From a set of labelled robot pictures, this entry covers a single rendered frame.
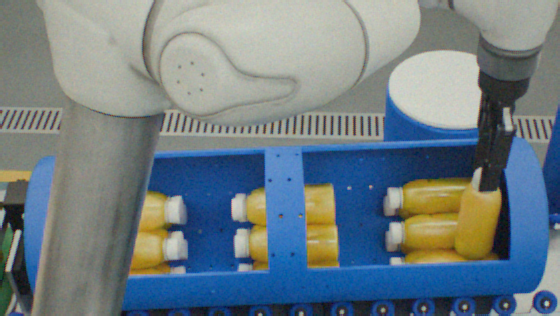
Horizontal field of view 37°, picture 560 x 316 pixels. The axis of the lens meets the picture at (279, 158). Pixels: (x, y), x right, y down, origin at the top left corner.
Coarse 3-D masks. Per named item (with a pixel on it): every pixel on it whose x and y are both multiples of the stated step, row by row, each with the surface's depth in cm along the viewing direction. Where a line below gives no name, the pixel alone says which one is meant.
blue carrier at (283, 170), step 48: (384, 144) 150; (432, 144) 150; (528, 144) 147; (48, 192) 142; (192, 192) 165; (240, 192) 166; (288, 192) 141; (336, 192) 166; (384, 192) 166; (528, 192) 140; (192, 240) 166; (288, 240) 139; (384, 240) 166; (528, 240) 140; (144, 288) 142; (192, 288) 143; (240, 288) 143; (288, 288) 143; (336, 288) 144; (384, 288) 144; (432, 288) 145; (480, 288) 146; (528, 288) 146
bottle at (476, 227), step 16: (464, 192) 142; (480, 192) 139; (496, 192) 139; (464, 208) 142; (480, 208) 139; (496, 208) 140; (464, 224) 144; (480, 224) 142; (496, 224) 144; (464, 240) 146; (480, 240) 144; (464, 256) 148; (480, 256) 147
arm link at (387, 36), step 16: (352, 0) 78; (368, 0) 81; (384, 0) 85; (400, 0) 87; (416, 0) 116; (432, 0) 117; (448, 0) 117; (368, 16) 78; (384, 16) 81; (400, 16) 84; (416, 16) 88; (368, 32) 76; (384, 32) 80; (400, 32) 83; (416, 32) 88; (368, 48) 76; (384, 48) 80; (400, 48) 85; (368, 64) 77; (384, 64) 84
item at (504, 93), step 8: (480, 72) 123; (480, 80) 124; (488, 80) 122; (496, 80) 121; (504, 80) 121; (520, 80) 121; (528, 80) 122; (480, 88) 124; (488, 88) 122; (496, 88) 122; (504, 88) 121; (512, 88) 121; (520, 88) 121; (528, 88) 124; (488, 96) 123; (496, 96) 122; (504, 96) 122; (512, 96) 122; (520, 96) 123; (496, 104) 125; (504, 104) 123; (512, 104) 123; (496, 112) 125; (512, 112) 124; (496, 120) 127
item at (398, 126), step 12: (396, 108) 187; (396, 120) 188; (408, 120) 184; (384, 132) 199; (396, 132) 190; (408, 132) 186; (420, 132) 184; (432, 132) 182; (444, 132) 181; (456, 132) 181; (468, 132) 181
